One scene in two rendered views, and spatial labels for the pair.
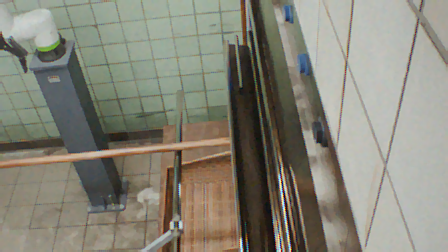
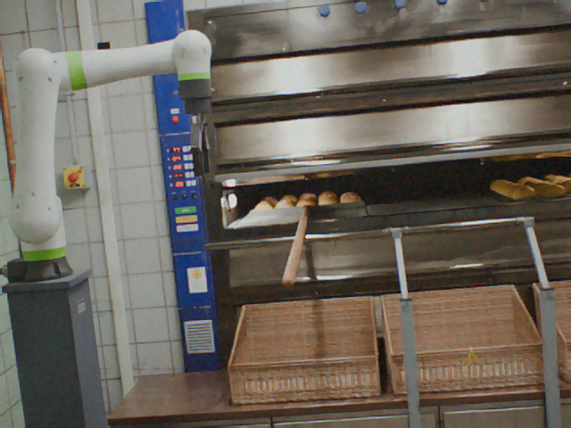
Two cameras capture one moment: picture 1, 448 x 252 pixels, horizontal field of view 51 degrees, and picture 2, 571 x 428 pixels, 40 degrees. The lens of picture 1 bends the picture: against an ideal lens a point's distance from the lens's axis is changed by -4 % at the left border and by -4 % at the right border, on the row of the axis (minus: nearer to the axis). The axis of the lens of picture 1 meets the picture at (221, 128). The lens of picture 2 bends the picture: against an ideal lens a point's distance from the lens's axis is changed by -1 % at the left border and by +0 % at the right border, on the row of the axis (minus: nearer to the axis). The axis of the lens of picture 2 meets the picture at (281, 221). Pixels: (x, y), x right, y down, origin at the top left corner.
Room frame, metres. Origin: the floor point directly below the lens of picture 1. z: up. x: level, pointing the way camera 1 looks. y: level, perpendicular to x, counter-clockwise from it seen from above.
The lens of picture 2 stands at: (1.25, 3.08, 1.55)
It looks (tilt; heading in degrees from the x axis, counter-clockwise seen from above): 6 degrees down; 273
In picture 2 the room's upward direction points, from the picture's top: 5 degrees counter-clockwise
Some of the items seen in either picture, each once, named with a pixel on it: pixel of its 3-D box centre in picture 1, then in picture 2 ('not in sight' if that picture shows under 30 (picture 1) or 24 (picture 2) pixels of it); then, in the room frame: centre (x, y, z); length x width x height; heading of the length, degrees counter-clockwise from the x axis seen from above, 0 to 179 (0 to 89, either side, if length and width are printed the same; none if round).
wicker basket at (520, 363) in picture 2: not in sight; (457, 336); (0.76, 0.10, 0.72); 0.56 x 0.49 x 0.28; 178
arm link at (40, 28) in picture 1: (39, 29); (40, 226); (2.07, 0.83, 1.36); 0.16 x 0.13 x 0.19; 105
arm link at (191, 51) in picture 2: not in sight; (192, 55); (1.57, 0.82, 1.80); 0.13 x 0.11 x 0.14; 105
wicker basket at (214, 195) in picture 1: (212, 210); (306, 347); (1.35, 0.08, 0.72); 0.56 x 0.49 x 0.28; 177
